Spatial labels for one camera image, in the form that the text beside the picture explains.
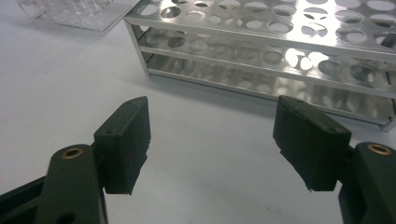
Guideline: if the metal test tube rack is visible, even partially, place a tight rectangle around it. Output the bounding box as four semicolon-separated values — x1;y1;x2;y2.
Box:
123;0;396;133

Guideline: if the clear plastic test tube rack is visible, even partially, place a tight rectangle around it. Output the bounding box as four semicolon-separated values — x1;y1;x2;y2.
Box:
17;0;142;34

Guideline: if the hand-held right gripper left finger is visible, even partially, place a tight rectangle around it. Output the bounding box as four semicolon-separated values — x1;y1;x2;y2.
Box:
92;95;152;196

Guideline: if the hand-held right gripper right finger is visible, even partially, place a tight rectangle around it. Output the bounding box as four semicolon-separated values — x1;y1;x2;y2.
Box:
273;94;353;192

